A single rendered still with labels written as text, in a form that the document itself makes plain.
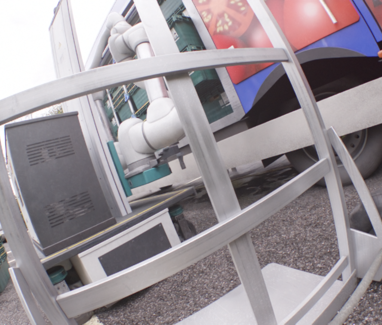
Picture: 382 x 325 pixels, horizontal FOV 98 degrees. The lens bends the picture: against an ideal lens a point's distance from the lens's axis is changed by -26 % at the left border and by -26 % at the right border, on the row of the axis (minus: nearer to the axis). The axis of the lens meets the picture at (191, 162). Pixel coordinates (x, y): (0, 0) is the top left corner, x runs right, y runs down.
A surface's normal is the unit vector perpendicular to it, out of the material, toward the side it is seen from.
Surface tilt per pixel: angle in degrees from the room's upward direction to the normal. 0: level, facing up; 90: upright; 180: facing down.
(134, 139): 89
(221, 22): 90
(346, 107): 90
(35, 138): 90
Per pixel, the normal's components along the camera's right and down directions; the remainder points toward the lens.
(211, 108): -0.67, 0.34
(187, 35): 0.66, -0.12
